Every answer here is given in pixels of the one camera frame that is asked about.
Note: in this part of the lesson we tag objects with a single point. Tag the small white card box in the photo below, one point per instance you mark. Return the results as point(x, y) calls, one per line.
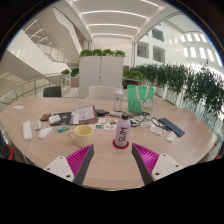
point(156, 129)

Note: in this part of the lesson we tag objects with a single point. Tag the red and black phone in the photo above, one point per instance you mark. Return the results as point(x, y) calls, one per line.
point(45, 117)

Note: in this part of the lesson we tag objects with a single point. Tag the black office chair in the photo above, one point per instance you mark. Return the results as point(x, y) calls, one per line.
point(52, 91)

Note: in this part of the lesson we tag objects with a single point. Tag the white storage cabinet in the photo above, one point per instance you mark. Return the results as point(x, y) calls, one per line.
point(101, 76)

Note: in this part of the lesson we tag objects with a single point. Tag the row of green plants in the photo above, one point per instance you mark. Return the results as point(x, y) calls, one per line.
point(180, 83)

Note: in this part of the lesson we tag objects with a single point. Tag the clear plastic packet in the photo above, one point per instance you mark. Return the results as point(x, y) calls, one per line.
point(171, 136)

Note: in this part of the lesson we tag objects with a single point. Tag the clear plastic shaker bottle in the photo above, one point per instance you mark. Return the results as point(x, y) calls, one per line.
point(118, 99)

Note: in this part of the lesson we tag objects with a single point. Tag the white power strip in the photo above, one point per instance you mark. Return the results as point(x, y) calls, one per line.
point(27, 130)

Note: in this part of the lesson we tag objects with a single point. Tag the grey chair with red seat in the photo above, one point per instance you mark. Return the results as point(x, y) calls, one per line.
point(10, 153)

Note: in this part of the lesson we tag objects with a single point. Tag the black notebook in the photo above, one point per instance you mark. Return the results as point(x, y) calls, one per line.
point(66, 118)

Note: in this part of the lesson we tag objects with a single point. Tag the pale yellow mug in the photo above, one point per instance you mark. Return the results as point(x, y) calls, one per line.
point(83, 135)

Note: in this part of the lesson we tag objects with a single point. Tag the black charger block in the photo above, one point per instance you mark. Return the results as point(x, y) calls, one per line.
point(101, 112)

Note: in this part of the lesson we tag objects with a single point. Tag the dark blue flat keyboard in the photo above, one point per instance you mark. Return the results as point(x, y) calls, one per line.
point(171, 126)

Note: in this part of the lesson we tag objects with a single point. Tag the pale purple drink bottle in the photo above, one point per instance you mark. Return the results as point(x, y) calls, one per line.
point(122, 133)

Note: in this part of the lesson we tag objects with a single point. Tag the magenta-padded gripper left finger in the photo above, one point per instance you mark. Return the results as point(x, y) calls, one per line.
point(56, 166)

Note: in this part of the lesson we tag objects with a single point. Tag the blue marker pen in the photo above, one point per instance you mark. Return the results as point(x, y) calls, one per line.
point(63, 128)

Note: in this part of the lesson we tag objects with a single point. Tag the potted green plants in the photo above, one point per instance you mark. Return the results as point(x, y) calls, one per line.
point(70, 72)

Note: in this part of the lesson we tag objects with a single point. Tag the white chair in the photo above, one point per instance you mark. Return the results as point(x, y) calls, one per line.
point(101, 92)

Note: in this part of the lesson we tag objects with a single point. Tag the colourful sticker sheet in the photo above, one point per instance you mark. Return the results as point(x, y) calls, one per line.
point(105, 124)

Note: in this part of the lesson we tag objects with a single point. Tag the green tote bag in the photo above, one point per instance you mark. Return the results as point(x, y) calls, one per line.
point(140, 99)

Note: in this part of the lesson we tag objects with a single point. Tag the white paper note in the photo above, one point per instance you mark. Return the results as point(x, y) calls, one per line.
point(18, 107)

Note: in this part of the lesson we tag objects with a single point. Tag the printed booklet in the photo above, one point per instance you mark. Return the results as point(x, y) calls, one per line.
point(83, 114)

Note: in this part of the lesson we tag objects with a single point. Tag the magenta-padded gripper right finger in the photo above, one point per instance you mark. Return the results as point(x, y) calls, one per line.
point(165, 166)

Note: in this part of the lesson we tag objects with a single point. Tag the white computer mouse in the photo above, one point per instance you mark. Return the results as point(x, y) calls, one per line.
point(44, 132)

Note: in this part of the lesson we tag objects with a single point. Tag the plants atop cabinet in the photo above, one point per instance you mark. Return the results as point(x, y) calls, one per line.
point(101, 52)

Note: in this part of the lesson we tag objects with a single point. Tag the small white device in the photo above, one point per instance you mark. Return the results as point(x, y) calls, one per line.
point(38, 125)

